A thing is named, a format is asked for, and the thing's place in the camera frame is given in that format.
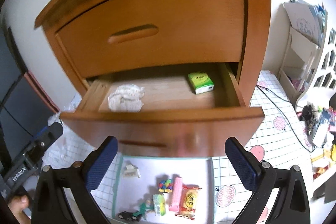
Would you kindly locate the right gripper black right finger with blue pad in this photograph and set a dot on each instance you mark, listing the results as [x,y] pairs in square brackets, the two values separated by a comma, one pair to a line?
[291,204]

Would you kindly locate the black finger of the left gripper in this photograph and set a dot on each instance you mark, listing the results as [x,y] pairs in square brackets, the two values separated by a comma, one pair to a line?
[47,137]

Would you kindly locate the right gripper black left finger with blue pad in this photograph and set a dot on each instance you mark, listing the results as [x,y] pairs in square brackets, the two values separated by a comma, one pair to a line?
[82,177]

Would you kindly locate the black toy car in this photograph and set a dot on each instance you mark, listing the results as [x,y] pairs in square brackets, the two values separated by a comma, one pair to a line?
[130,216]

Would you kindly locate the white plastic clip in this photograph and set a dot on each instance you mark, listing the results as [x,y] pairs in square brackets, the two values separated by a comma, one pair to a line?
[131,171]

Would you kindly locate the green toy figure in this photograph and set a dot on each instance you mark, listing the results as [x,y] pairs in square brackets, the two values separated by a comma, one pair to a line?
[146,207]

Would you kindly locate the yellow red snack packet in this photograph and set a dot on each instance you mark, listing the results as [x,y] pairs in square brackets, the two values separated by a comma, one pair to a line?
[189,200]

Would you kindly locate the green white tissue packet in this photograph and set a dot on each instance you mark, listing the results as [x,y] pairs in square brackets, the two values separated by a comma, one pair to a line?
[159,204]

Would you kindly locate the pink hair roller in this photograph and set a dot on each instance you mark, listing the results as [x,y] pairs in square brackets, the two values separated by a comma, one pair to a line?
[176,197]

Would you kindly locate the colourful puzzle cube toy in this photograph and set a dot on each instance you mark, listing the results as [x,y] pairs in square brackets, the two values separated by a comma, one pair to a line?
[166,186]

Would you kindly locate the person's hand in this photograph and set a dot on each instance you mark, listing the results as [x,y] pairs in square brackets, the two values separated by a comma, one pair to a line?
[17,205]

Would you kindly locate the dark monitor screen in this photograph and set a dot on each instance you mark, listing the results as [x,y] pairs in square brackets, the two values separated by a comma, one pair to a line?
[24,109]

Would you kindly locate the clutter of small items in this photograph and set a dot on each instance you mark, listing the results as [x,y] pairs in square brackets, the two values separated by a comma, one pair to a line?
[318,127]

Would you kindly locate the crumpled white cloth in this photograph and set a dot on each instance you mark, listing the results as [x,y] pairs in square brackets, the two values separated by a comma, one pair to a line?
[126,98]

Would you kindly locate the white tray teal rim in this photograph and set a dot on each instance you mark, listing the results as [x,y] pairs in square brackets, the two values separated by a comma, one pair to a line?
[132,192]

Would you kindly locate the open lower wooden drawer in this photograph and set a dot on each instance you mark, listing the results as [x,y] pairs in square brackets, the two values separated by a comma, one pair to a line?
[174,121]

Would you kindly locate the wooden nightstand cabinet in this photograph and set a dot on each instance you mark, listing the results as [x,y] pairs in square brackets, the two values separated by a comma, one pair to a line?
[257,29]

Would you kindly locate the green tissue pack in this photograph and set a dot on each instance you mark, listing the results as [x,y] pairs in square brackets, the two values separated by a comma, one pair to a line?
[201,82]

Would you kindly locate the white shelf rack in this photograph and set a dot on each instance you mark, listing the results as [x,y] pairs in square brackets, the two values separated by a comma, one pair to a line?
[296,66]

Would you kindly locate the upper wooden drawer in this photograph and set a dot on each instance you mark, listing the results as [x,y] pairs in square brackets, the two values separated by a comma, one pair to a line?
[121,35]

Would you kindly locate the stack of papers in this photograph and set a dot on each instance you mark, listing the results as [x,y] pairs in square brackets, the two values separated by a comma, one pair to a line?
[309,20]

